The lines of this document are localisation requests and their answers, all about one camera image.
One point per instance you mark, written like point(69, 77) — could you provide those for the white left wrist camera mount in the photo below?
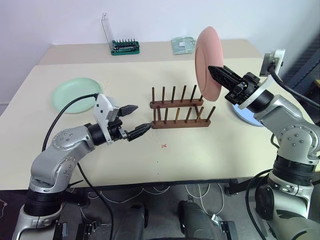
point(102, 110)

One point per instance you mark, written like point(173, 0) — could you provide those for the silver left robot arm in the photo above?
point(62, 142)

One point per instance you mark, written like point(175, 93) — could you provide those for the green screwdriver bit set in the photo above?
point(125, 48)

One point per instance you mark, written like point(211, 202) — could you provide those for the dark ribbed fabric object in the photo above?
point(305, 65)

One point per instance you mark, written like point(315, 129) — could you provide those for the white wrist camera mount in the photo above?
point(102, 110)
point(255, 96)

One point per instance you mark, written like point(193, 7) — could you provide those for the green plate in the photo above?
point(75, 93)

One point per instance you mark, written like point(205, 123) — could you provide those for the pink plate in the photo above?
point(208, 57)

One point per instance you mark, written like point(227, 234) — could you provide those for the wooden dish rack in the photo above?
point(180, 122)

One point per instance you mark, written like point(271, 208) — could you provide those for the clear plastic case lid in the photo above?
point(107, 30)

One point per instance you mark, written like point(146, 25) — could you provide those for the blue plate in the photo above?
point(243, 115)

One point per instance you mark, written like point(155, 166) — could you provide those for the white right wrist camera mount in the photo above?
point(255, 96)

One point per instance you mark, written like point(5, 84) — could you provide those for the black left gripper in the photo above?
point(115, 130)

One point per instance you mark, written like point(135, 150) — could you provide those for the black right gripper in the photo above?
point(240, 91)

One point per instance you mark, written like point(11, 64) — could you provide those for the dark rounded robot leg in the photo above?
point(133, 220)
point(195, 220)

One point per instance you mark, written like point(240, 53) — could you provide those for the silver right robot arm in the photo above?
point(287, 117)

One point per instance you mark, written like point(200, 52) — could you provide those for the black table leg frame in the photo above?
point(233, 186)

